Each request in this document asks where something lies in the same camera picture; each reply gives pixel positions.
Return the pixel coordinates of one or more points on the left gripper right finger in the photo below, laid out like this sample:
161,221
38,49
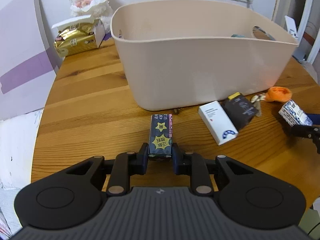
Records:
199,169

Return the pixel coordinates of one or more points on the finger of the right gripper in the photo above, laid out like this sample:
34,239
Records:
315,118
310,132

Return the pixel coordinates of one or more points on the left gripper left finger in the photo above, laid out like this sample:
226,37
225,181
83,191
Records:
95,170

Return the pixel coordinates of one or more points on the blue white tissue pack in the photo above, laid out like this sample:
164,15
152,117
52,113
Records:
294,115

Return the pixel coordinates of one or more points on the dark box with yellow stars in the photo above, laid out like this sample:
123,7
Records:
160,139

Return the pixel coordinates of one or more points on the black box with yellow tab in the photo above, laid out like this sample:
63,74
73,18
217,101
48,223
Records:
239,110

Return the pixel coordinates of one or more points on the teal cloth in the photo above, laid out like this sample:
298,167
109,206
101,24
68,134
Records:
238,36

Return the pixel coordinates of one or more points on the orange fabric item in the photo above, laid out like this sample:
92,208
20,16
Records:
278,94

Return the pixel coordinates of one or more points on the white rectangular box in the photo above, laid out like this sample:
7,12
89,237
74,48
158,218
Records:
218,122

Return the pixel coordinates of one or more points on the white phone stand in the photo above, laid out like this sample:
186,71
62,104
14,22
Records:
291,27

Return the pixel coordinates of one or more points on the white bed sheet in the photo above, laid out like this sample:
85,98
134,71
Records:
18,137

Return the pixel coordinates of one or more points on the beige plastic storage basket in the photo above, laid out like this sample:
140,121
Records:
179,53

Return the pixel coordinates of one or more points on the gold tissue pack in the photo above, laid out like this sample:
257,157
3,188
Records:
78,34

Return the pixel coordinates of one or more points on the purple white headboard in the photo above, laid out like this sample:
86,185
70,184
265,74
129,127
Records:
28,63

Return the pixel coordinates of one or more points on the white plush lamb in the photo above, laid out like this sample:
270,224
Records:
91,2

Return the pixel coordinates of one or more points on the white shelf frame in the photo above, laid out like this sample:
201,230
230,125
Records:
308,32

